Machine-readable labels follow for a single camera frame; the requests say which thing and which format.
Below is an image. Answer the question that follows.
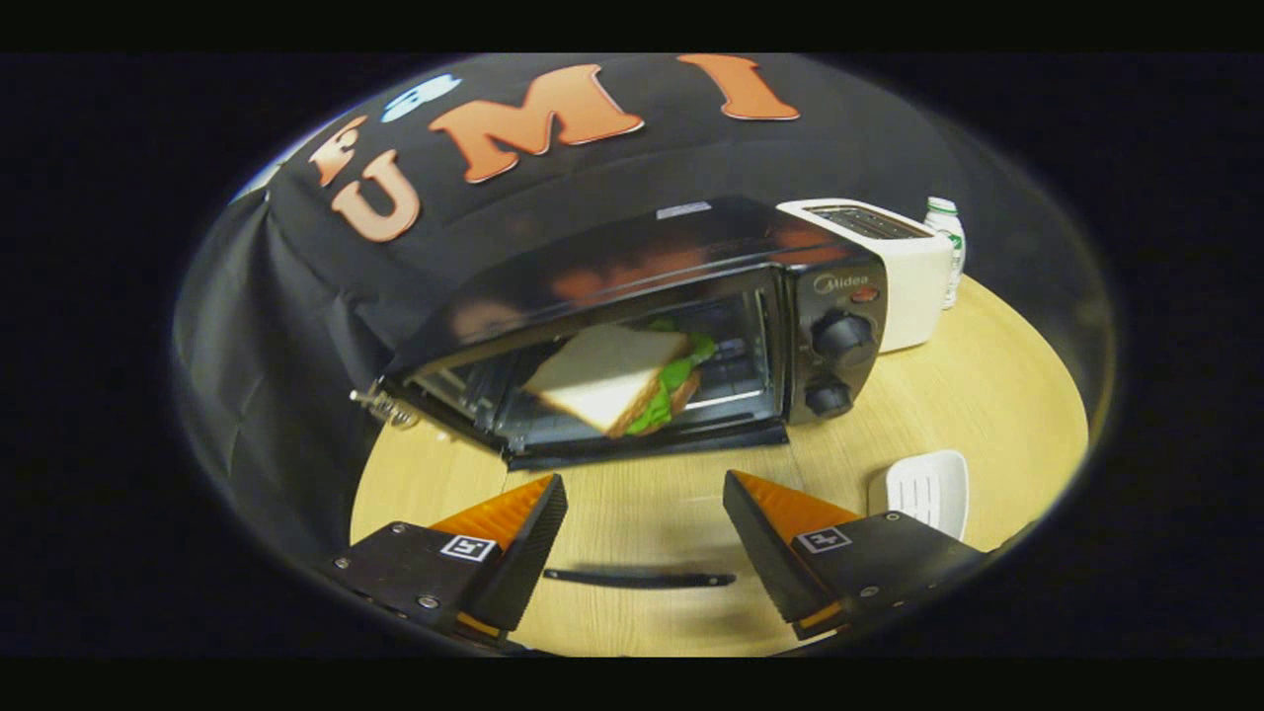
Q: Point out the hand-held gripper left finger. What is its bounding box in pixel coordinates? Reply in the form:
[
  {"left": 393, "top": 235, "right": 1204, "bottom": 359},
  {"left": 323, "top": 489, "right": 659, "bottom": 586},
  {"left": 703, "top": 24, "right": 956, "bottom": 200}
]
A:
[{"left": 318, "top": 473, "right": 570, "bottom": 651}]

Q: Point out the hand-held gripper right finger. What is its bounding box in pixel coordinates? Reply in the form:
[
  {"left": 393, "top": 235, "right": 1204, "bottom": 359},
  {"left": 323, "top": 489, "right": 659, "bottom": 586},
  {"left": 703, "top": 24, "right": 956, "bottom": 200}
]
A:
[{"left": 722, "top": 469, "right": 991, "bottom": 643}]

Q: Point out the lettuce sandwich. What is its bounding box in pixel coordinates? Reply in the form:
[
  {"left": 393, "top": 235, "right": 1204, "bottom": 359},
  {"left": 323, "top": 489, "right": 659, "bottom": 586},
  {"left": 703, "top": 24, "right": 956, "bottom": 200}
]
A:
[{"left": 521, "top": 318, "right": 718, "bottom": 438}]

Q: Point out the black toaster oven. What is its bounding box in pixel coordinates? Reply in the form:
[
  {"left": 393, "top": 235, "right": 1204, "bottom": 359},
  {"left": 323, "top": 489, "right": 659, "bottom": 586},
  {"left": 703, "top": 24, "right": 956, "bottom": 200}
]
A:
[{"left": 380, "top": 196, "right": 888, "bottom": 591}]

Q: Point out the white bread toaster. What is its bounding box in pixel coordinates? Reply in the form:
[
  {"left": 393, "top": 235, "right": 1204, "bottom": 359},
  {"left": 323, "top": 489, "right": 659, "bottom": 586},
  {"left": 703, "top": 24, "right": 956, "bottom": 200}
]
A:
[{"left": 777, "top": 198, "right": 955, "bottom": 354}]

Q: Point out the white ridged dish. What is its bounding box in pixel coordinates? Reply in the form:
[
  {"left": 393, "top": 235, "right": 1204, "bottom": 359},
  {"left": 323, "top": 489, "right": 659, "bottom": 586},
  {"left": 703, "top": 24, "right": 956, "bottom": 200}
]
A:
[{"left": 868, "top": 450, "right": 970, "bottom": 541}]

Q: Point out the black backdrop cloth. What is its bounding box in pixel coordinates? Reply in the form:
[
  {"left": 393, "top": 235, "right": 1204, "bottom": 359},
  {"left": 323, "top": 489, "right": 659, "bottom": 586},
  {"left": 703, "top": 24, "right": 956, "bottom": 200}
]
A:
[{"left": 173, "top": 52, "right": 1097, "bottom": 593}]

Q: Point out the white plastic bottle green label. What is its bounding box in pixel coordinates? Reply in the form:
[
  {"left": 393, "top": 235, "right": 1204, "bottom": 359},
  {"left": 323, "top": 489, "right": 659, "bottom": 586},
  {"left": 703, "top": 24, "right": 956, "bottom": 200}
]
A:
[{"left": 924, "top": 197, "right": 967, "bottom": 310}]

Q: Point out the metal wire tray handle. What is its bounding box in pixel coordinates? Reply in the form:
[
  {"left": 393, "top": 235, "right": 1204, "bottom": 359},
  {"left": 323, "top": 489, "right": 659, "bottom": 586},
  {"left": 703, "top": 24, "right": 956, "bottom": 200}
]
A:
[{"left": 350, "top": 386, "right": 422, "bottom": 430}]

